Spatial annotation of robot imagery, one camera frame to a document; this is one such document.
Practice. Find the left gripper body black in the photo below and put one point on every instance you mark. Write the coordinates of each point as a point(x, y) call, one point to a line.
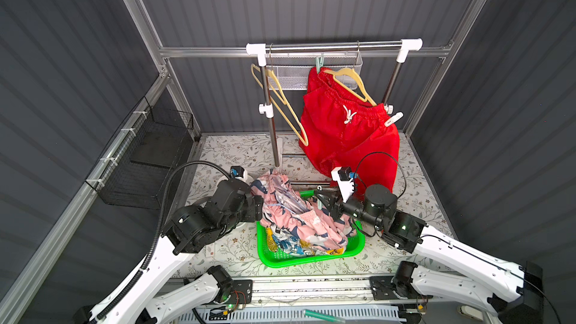
point(256, 200)

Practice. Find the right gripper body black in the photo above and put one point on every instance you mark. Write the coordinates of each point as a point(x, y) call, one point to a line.
point(331, 202)

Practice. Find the pink navy patterned shorts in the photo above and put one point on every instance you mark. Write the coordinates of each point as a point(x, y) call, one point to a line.
point(285, 211)

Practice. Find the red shorts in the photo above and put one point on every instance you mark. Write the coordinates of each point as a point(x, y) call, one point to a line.
point(345, 132)

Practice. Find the yellow hanger of printed shorts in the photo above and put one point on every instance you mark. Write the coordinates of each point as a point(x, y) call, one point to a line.
point(275, 99)

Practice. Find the blue yellow white printed shorts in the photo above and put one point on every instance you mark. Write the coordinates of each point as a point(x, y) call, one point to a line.
point(295, 247)

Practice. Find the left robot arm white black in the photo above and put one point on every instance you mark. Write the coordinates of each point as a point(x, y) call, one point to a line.
point(138, 298)

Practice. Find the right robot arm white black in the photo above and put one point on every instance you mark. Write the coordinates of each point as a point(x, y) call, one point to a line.
point(512, 292)

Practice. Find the white clothespin on red shorts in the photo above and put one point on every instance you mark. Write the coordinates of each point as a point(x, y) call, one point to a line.
point(393, 119)

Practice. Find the yellow hanger of red shorts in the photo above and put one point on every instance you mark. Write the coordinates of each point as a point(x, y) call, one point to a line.
point(351, 73)

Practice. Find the green plastic basket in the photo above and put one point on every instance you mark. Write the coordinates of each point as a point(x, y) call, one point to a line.
point(280, 260)

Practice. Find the green marker pen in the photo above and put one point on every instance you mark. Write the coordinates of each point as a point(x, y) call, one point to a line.
point(323, 316)

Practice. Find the green clothespin on rack top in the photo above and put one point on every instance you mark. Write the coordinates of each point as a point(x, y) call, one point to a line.
point(319, 63)

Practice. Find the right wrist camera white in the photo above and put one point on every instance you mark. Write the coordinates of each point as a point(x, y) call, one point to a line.
point(345, 178)

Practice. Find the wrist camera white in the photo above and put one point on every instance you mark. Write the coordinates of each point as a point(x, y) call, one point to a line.
point(345, 178)
point(240, 173)

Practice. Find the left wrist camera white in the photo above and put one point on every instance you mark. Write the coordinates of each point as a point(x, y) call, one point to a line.
point(240, 173)

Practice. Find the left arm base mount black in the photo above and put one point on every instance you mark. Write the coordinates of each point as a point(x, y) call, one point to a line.
point(240, 293)

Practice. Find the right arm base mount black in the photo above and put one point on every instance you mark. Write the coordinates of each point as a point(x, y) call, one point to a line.
point(386, 287)

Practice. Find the black wire wall basket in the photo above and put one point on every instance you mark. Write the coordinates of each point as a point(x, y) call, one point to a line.
point(135, 174)

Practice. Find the white wire mesh basket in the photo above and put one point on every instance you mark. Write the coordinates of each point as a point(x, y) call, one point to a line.
point(292, 69)

